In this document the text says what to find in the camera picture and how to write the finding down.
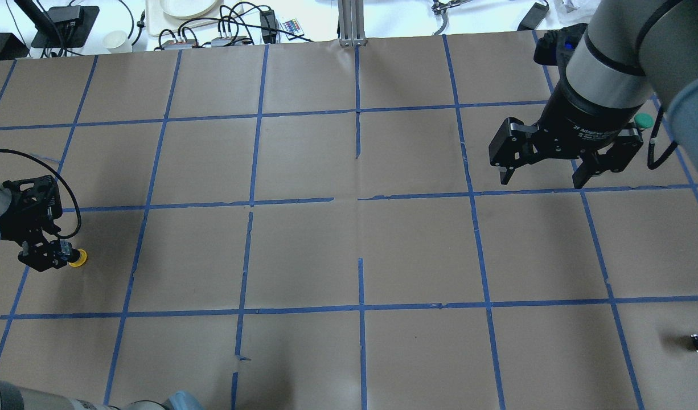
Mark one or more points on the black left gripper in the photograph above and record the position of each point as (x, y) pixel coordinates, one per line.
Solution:
(20, 229)

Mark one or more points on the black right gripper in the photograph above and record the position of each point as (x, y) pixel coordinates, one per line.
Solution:
(582, 121)

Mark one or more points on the yellow push button switch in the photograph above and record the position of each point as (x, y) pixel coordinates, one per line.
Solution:
(74, 257)

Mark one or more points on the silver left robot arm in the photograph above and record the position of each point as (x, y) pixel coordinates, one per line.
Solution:
(28, 211)

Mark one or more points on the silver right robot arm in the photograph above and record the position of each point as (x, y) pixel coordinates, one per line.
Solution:
(608, 68)

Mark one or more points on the black power adapter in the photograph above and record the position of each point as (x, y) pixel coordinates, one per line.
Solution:
(534, 16)

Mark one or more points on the white paper cup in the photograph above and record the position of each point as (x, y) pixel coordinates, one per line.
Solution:
(117, 42)

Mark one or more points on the beige tray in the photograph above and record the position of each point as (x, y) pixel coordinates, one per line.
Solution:
(157, 20)

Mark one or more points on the beige plate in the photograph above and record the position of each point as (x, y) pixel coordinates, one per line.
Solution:
(185, 10)

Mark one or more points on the green push button switch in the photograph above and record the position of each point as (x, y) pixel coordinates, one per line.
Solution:
(644, 121)

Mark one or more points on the black camera stand base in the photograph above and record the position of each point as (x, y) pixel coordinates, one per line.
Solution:
(69, 27)

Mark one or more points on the aluminium frame post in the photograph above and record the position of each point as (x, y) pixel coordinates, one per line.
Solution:
(351, 32)

